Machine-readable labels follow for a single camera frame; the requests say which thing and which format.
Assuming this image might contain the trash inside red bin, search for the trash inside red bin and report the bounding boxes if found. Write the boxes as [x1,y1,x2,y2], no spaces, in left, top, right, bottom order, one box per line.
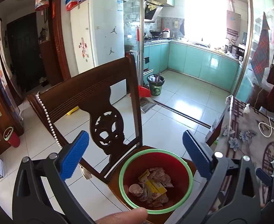
[128,167,174,208]

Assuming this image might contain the teal kitchen cabinets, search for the teal kitchen cabinets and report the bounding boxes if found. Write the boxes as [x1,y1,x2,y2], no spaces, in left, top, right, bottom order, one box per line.
[144,41,240,93]

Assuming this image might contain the green kitchen trash bin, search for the green kitchen trash bin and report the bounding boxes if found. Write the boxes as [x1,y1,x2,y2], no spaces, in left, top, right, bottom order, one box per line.
[147,74,165,96]

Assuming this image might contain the left hand thumb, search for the left hand thumb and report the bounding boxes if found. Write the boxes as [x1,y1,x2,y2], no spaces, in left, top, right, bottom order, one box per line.
[96,207,148,224]

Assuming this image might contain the red bin green rim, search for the red bin green rim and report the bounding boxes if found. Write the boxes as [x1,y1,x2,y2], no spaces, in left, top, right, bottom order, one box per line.
[118,148,195,215]

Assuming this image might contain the small red bucket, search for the small red bucket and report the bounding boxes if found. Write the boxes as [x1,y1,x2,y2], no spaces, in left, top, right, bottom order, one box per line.
[3,126,20,148]

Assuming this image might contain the white tissue on table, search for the white tissue on table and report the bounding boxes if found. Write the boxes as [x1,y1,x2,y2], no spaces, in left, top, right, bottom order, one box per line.
[243,103,250,114]

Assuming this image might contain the grey dustpan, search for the grey dustpan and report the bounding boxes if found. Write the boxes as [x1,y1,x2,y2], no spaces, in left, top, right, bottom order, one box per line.
[140,97,156,113]

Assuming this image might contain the dark wooden chair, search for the dark wooden chair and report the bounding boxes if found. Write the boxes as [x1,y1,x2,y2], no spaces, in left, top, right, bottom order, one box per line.
[27,52,197,224]

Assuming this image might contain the red broom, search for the red broom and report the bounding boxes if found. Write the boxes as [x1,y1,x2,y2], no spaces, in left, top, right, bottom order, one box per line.
[136,26,151,98]

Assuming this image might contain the brown hanging handbag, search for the brown hanging handbag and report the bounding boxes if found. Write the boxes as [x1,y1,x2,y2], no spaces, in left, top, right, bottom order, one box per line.
[267,53,274,85]

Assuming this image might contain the plaid hanging cloth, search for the plaid hanging cloth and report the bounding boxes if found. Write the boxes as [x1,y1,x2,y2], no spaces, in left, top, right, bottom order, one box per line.
[251,13,270,85]

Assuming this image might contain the white rice cooker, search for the white rice cooker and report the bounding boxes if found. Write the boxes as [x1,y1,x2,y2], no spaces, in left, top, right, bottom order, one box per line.
[162,28,170,39]

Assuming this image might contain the black wok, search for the black wok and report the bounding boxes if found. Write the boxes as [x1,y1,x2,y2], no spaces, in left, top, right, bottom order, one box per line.
[150,30,162,38]

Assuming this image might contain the white refrigerator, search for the white refrigerator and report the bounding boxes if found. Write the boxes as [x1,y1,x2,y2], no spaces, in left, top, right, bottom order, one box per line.
[70,0,127,105]

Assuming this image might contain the water heater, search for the water heater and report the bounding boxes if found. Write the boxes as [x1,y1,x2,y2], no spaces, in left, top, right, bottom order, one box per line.
[227,10,241,36]

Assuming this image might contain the range hood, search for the range hood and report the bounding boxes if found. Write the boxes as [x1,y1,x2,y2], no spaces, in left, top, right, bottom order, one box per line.
[144,0,164,23]

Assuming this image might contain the pearl bead string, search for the pearl bead string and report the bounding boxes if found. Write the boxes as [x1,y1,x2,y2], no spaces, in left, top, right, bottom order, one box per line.
[35,92,64,150]

